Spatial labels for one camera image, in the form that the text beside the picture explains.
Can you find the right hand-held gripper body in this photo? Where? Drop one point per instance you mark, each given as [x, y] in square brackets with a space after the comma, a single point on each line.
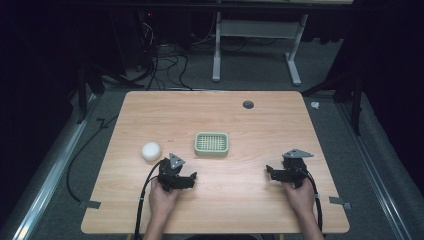
[293, 170]

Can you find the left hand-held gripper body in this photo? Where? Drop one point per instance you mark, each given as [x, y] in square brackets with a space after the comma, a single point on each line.
[170, 173]

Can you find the person's left hand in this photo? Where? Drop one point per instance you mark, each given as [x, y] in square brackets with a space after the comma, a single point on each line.
[162, 200]

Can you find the person's right hand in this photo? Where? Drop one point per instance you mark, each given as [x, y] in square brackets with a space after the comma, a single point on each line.
[301, 198]

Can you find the white round soap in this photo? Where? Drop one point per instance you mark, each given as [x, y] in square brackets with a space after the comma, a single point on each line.
[151, 151]

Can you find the green slotted soap dish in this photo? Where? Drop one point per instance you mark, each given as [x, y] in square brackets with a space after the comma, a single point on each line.
[211, 144]

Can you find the grey tape strip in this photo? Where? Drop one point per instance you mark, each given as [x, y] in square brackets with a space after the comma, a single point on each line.
[340, 202]

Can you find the grey table grommet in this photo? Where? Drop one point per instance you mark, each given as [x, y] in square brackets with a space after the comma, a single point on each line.
[248, 104]

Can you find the white crumpled paper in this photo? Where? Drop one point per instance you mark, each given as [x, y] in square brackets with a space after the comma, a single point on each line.
[315, 105]

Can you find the black metal stand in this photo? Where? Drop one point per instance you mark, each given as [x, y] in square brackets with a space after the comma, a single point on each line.
[88, 86]
[350, 90]

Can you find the aluminium floor rail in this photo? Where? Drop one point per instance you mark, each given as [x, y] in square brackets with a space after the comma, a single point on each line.
[50, 180]
[373, 166]

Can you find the white metal desk frame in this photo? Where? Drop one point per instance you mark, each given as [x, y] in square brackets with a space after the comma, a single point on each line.
[256, 30]

